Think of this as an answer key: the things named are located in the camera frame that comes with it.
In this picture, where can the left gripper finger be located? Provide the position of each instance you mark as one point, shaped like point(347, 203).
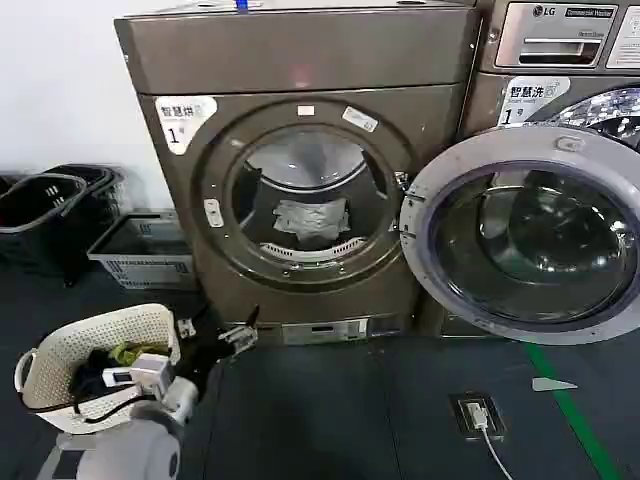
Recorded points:
point(242, 337)
point(186, 327)

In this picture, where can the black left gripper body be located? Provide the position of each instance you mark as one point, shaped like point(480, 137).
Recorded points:
point(202, 350)

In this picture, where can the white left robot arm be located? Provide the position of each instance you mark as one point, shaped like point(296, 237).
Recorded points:
point(130, 450)

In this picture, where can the yellow-green cloth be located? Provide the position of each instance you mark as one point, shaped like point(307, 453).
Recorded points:
point(125, 353)

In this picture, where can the grey plastic crate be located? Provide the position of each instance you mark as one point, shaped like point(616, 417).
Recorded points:
point(145, 270)

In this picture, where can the white perforated laundry basket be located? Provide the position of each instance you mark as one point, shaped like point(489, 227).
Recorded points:
point(100, 330)

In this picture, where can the dark clothing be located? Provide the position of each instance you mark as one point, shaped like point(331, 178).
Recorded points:
point(92, 377)

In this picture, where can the pale grey cloth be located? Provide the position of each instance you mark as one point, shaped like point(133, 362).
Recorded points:
point(310, 220)

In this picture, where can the black plastic basket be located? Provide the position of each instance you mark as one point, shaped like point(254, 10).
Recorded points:
point(100, 195)
point(35, 220)

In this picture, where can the floor power socket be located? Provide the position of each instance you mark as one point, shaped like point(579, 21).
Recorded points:
point(495, 415)

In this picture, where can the grey dryer with round opening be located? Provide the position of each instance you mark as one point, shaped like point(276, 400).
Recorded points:
point(300, 50)

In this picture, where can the white arrow floor sticker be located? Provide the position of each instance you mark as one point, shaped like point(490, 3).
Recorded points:
point(550, 384)

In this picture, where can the round glass dryer door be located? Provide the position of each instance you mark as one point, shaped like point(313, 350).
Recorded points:
point(500, 145)

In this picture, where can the green floor tape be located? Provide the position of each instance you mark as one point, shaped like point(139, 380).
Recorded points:
point(575, 420)

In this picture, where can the grey washing machine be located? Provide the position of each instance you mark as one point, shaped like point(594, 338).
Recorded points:
point(550, 30)

